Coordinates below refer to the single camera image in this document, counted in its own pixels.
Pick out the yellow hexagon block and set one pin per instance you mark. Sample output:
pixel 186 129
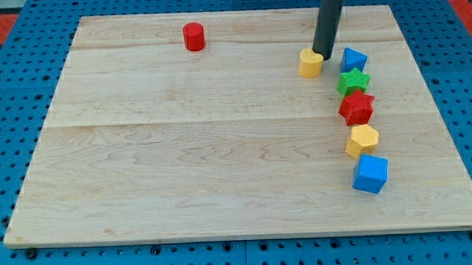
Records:
pixel 363 139

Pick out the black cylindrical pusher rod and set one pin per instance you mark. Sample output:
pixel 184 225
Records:
pixel 326 27

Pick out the green star block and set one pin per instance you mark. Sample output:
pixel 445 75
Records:
pixel 351 81

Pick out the red cylinder block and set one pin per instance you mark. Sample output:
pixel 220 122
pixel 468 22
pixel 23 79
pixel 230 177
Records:
pixel 194 36

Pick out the blue cube block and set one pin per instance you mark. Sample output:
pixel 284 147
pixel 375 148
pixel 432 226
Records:
pixel 370 173

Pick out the blue triangle block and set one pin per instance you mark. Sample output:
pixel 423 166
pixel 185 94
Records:
pixel 353 59

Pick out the red star block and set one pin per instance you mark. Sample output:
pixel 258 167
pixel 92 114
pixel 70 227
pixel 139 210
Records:
pixel 357 108

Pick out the yellow heart block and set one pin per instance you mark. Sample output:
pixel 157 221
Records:
pixel 310 63

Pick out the light wooden board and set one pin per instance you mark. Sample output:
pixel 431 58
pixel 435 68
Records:
pixel 146 142

